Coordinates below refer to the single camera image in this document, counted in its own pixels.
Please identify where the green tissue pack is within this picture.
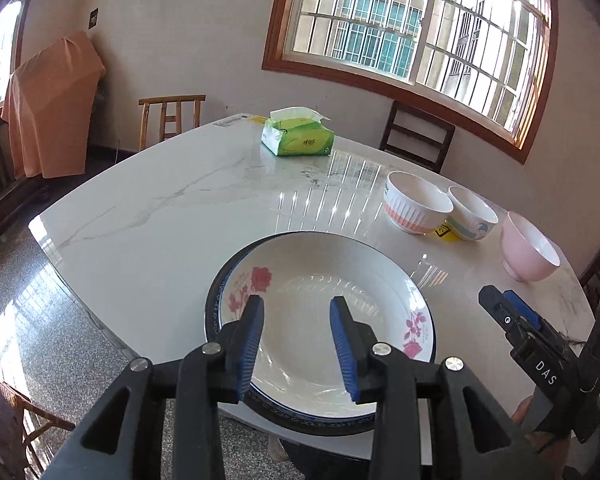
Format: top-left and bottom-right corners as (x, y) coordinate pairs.
(260, 106), (336, 158)

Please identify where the brown framed barred window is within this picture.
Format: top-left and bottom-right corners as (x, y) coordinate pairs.
(261, 0), (559, 165)

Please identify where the white bowl with blue pattern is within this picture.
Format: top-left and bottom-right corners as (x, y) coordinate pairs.
(445, 186), (500, 242)

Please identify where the white table label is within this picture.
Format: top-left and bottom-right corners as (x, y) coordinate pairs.
(213, 114), (267, 128)

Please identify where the white floral plate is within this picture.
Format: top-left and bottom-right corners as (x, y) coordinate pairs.
(217, 234), (437, 413)

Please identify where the person's right hand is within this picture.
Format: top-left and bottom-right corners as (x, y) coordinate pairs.
(511, 394), (537, 430)

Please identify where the dark blue rimmed plate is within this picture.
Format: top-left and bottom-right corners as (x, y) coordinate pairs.
(204, 232), (439, 437)

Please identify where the pink bowl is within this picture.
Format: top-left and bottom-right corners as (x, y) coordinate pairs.
(500, 211), (562, 282)

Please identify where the white ribbed bowl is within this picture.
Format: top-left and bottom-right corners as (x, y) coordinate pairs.
(383, 171), (454, 235)

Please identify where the orange cloth cover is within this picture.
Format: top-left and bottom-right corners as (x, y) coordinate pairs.
(1, 30), (107, 180)

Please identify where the rattan chair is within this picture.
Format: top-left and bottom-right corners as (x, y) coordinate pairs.
(0, 357), (77, 478)

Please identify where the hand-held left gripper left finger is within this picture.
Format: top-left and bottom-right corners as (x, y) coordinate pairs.
(42, 295), (266, 480)

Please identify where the light wooden chair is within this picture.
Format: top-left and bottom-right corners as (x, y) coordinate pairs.
(138, 94), (207, 152)

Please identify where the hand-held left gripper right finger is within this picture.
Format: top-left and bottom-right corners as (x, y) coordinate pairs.
(329, 296), (556, 480)

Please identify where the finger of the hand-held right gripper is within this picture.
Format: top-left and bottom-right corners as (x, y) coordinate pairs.
(502, 290), (546, 333)
(478, 285), (520, 335)

